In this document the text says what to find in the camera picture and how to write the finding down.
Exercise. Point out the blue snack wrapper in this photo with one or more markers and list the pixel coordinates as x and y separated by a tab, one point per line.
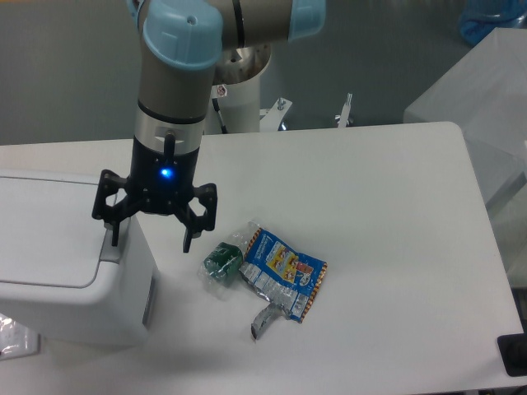
288	280

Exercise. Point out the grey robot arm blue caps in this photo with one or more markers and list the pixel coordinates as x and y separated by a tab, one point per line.
181	44

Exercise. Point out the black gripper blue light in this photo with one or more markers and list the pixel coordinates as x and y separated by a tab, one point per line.
162	181

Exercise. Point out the clear plastic bag bottom left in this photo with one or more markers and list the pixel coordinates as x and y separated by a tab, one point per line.
17	340

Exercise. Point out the crushed clear green-label bottle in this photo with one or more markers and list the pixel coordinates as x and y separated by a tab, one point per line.
219	272

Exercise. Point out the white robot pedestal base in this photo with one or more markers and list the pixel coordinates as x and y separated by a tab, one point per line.
235	100

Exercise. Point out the white push-lid trash can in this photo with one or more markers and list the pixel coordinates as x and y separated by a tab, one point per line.
63	274

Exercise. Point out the black device table edge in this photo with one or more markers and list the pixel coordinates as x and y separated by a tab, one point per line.
512	348

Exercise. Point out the blue water jug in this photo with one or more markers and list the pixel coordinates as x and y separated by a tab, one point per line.
479	18

